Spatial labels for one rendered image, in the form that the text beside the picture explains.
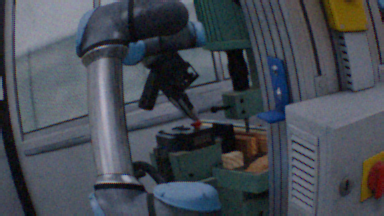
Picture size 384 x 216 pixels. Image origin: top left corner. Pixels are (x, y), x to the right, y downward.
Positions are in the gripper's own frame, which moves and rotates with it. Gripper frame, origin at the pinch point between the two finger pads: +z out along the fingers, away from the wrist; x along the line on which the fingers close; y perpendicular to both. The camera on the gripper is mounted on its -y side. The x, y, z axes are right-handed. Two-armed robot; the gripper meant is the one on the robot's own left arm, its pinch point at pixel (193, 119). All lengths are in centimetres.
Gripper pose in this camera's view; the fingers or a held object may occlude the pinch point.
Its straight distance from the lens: 204.3
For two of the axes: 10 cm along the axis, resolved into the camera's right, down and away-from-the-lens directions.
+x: -5.0, -0.6, 8.6
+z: 5.6, 7.3, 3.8
